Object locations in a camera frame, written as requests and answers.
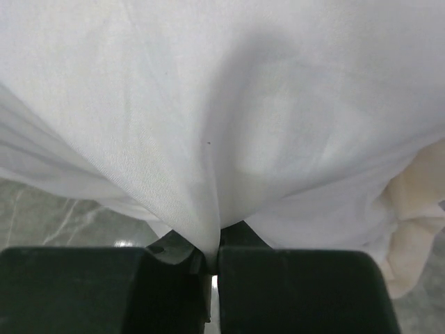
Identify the grey pillowcase with cream ruffle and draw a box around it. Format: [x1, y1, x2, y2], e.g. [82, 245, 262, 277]
[380, 140, 444, 299]

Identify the white pillow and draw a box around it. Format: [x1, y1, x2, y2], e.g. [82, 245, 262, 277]
[1, 1, 444, 260]

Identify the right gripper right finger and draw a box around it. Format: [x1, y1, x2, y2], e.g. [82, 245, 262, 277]
[217, 222, 400, 334]

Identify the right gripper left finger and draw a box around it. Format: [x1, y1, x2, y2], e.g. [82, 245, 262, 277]
[1, 232, 211, 333]

